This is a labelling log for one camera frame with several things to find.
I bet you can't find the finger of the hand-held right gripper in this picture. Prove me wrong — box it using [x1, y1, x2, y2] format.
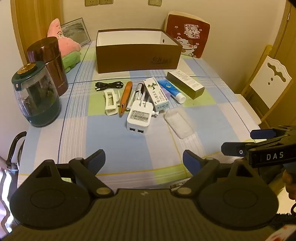
[250, 126, 296, 140]
[221, 137, 296, 157]

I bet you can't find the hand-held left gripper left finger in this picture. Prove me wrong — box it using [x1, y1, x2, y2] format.
[35, 149, 114, 197]

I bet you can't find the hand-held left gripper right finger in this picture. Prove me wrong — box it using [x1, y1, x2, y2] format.
[177, 149, 260, 197]

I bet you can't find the clear plastic case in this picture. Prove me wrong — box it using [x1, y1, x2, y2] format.
[164, 109, 195, 139]

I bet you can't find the white power adapter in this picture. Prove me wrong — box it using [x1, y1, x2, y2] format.
[126, 100, 160, 135]

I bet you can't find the purple box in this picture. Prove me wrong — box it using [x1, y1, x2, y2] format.
[160, 88, 173, 102]

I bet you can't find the blue hand cream tube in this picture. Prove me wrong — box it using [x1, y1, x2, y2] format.
[157, 79, 186, 104]

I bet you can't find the black cable bundle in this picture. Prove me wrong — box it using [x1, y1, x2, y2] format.
[95, 81, 124, 92]

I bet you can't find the white and green medicine box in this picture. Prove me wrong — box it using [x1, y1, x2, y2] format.
[143, 77, 170, 113]

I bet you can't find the olive green carton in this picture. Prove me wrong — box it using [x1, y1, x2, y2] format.
[166, 69, 205, 100]

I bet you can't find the brown cardboard box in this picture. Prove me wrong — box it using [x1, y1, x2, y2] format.
[95, 29, 183, 74]

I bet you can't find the person's right hand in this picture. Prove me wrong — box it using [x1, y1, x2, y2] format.
[282, 170, 296, 200]

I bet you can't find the checked tablecloth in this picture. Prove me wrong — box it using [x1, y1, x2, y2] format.
[17, 40, 263, 186]

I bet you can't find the white and wood chair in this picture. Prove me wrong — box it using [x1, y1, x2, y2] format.
[240, 44, 292, 123]

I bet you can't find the glass jar with green lid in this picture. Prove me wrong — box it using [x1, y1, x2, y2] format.
[11, 61, 62, 127]

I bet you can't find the wooden door with hinge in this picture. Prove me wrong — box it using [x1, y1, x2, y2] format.
[273, 2, 296, 70]

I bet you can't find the dark red thermos flask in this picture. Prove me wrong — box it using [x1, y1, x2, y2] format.
[26, 37, 68, 96]

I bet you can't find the pink starfish plush toy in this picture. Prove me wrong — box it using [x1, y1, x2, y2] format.
[47, 19, 82, 73]

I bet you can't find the red cat print cushion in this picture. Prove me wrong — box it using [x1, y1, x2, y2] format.
[164, 11, 211, 59]

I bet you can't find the framed landscape picture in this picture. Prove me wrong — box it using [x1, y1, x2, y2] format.
[60, 18, 91, 47]

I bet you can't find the wooden door frame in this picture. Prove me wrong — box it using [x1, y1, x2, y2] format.
[10, 0, 64, 67]

